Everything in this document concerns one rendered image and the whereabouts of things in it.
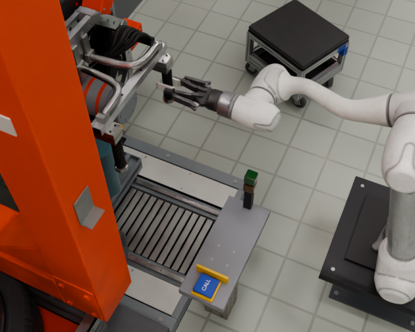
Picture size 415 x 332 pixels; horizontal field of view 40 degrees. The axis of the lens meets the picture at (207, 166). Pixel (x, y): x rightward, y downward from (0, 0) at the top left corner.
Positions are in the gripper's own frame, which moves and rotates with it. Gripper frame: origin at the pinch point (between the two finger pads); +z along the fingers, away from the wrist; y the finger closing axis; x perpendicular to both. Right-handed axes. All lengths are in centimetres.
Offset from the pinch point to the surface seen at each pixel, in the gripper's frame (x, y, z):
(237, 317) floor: -83, -37, -46
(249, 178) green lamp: -17.0, -14.1, -38.3
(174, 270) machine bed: -77, -32, -14
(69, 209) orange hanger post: 36, -74, -16
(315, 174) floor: -83, 46, -52
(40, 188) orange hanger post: 44, -76, -12
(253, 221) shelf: -38, -18, -42
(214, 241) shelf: -38, -31, -33
